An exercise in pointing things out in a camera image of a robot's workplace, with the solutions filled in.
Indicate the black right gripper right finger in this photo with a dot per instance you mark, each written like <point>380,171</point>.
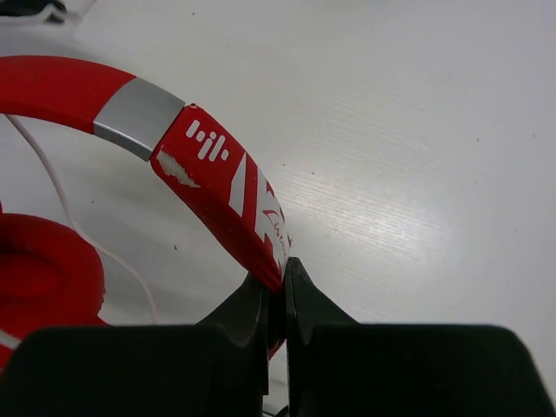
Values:
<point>340,367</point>

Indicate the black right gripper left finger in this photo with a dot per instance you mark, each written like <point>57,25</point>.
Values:
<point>216,367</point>

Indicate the red headphones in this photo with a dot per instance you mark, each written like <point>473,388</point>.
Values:
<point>51,273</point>

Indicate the grey white headphones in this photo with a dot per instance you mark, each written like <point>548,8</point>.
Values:
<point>20,12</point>

